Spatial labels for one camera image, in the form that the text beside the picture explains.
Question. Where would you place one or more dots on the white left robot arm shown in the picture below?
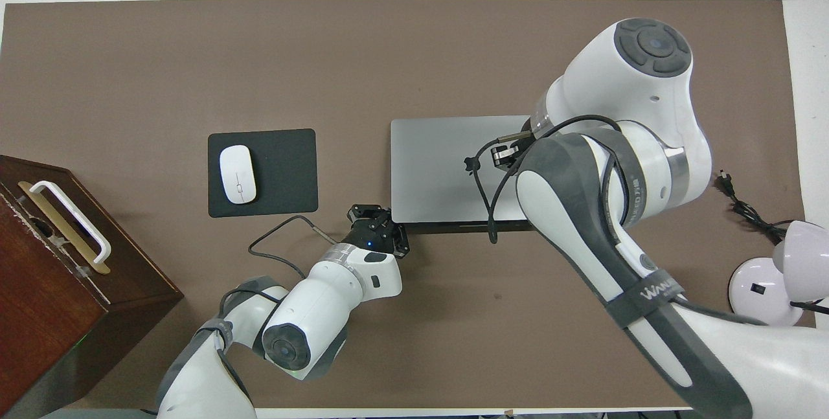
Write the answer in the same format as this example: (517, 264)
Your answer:
(317, 309)

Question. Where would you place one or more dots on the silver grey laptop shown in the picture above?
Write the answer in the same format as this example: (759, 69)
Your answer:
(440, 173)

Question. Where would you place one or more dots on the dark brown wooden box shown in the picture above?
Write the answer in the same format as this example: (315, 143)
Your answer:
(45, 315)

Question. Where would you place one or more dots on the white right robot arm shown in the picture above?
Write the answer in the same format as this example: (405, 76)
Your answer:
(583, 225)

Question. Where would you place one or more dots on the black mouse pad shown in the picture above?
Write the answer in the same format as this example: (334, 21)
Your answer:
(285, 173)

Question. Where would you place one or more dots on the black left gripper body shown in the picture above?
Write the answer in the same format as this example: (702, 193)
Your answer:
(372, 236)

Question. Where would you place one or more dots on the brown table mat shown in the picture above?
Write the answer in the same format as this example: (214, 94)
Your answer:
(388, 56)

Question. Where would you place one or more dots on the white desk lamp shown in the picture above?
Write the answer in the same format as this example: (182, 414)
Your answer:
(758, 289)

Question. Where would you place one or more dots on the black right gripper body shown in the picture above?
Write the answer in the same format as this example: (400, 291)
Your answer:
(505, 155)

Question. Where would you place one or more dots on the white computer mouse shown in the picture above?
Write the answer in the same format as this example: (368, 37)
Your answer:
(238, 174)

